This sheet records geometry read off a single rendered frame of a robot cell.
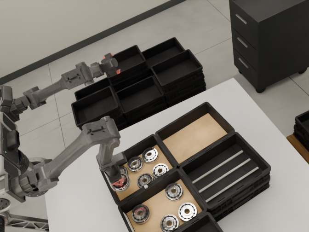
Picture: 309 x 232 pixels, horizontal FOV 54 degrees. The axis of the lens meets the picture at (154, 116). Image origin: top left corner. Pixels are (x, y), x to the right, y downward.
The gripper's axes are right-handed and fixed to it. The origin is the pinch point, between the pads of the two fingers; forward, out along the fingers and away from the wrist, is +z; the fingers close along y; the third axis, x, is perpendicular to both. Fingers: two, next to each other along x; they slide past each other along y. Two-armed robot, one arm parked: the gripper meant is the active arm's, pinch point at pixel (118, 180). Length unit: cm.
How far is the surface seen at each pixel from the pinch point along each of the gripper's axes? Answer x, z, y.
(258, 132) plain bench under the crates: -90, 30, 6
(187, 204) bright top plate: -27.9, 15.1, -23.3
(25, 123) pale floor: 101, 99, 200
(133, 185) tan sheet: -3.9, 17.9, 4.0
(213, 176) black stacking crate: -48, 18, -14
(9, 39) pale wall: 80, 43, 297
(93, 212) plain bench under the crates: 27.3, 31.1, 7.2
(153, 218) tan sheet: -8.1, 18.2, -20.3
